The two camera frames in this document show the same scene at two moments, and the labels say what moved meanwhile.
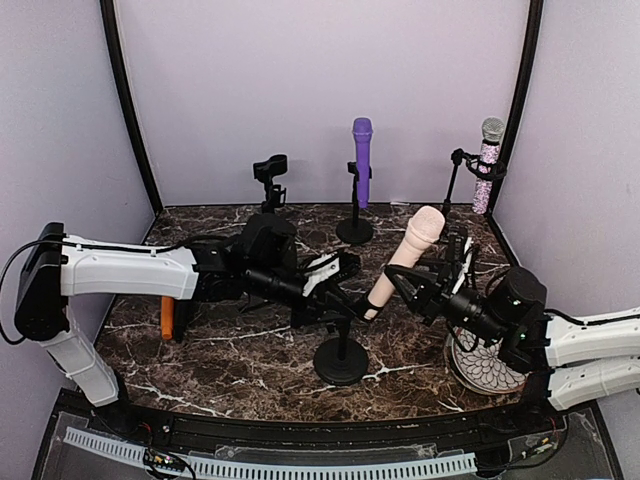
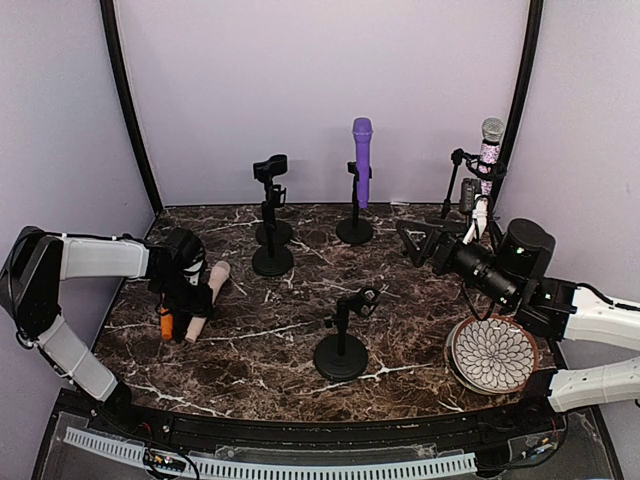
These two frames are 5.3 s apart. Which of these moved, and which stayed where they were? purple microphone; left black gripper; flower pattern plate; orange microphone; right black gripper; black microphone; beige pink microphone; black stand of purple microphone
Moved: beige pink microphone; left black gripper; right black gripper
Stayed: orange microphone; black microphone; purple microphone; flower pattern plate; black stand of purple microphone
